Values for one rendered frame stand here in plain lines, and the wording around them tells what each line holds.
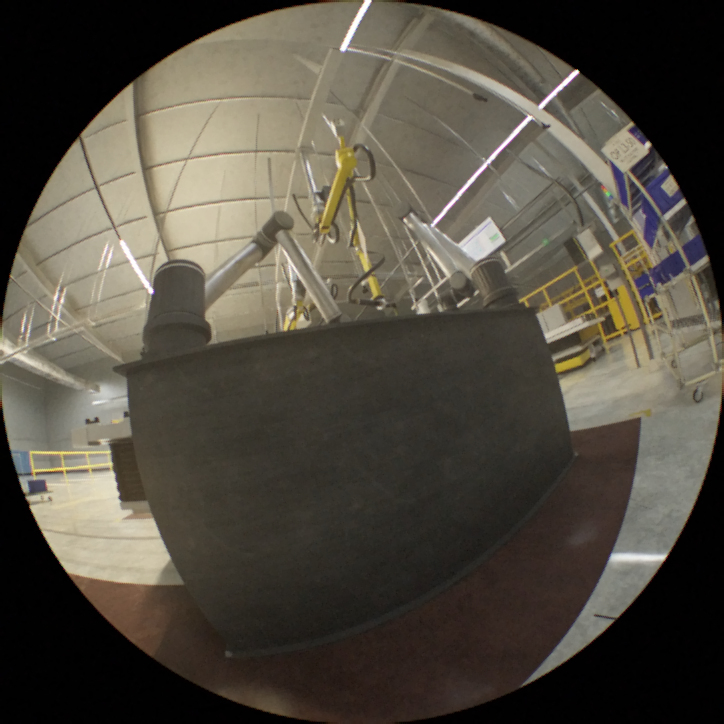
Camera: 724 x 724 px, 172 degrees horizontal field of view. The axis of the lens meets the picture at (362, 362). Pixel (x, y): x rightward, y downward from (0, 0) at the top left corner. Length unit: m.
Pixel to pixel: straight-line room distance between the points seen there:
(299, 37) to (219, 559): 10.10
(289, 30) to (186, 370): 9.59
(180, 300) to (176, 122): 9.66
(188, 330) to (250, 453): 0.38
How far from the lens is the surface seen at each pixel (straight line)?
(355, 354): 0.65
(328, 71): 2.67
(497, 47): 9.01
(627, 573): 0.89
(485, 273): 1.40
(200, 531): 0.67
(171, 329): 0.74
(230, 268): 1.33
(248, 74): 9.71
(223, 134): 10.14
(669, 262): 1.98
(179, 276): 0.83
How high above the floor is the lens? 0.67
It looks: 11 degrees up
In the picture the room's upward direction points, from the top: 16 degrees counter-clockwise
